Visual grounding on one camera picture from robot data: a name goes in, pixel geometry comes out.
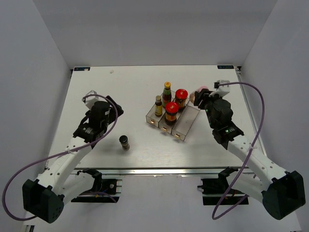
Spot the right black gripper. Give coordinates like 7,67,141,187
193,89,223,129

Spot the pink cap spice bottle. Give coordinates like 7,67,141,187
189,86,209,103

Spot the red lid jar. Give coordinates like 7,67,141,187
165,102,179,125
175,88,188,111

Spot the green label sauce bottle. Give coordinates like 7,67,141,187
162,82,172,108

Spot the small yellow label bottle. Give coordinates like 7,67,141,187
155,95,163,117

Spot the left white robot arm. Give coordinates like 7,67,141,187
22,93,124,223

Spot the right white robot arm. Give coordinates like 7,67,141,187
190,88,306,220

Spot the clear three-slot organizer tray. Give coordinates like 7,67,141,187
146,95,199,141

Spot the black cap spice bottle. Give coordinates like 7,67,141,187
119,135,130,151

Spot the blue corner label right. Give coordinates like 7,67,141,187
217,65,234,70

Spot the blue corner label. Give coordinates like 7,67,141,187
217,65,234,70
73,67,90,72

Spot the blue corner label left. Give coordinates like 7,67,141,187
73,67,90,72

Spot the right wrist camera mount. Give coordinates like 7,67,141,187
210,80,230,98

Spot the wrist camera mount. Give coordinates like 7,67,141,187
82,90,99,110
210,80,230,98

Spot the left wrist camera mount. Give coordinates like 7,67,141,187
82,90,99,110

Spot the aluminium table rail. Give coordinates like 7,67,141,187
70,168,252,176

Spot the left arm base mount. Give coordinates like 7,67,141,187
71,169,123,203

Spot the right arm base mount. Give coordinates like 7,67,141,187
197,167,245,206

